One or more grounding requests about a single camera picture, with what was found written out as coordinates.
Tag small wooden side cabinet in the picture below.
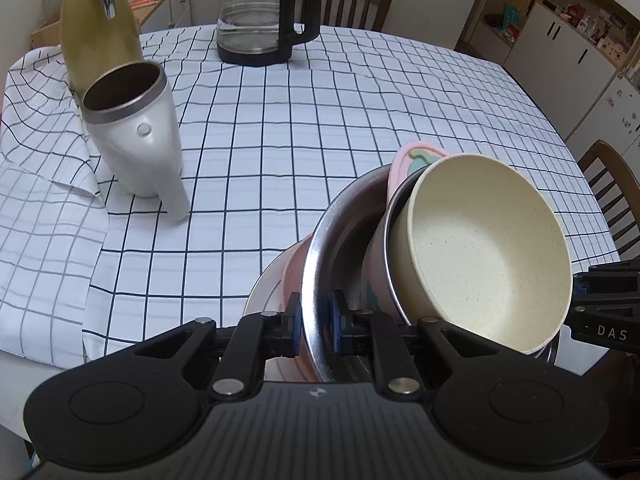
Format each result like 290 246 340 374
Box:
30 0 191 51

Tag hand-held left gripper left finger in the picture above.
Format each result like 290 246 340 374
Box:
132 292 303 401

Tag cream bowl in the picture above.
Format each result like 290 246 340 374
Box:
390 154 574 356

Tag white lower cabinet with stickers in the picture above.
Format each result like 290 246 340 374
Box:
565 72 640 158

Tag stainless steel bowl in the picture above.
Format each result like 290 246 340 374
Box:
302 162 558 386

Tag glass kettle with black handle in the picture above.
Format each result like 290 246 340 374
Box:
216 0 322 67

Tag black checked white tablecloth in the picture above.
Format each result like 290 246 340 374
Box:
0 24 613 378

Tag white electric kettle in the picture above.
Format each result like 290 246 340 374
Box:
81 60 192 221

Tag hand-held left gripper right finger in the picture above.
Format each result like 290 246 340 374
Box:
327 290 501 397

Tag pink bear-shaped plate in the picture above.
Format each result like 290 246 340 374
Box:
262 232 321 383

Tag large white plate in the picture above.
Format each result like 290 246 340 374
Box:
242 252 291 318

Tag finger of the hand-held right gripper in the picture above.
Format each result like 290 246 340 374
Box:
572 257 640 311

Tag pink pot with handle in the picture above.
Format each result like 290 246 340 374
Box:
362 140 453 326

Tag white lower cabinet black handles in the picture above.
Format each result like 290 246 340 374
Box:
502 0 621 141

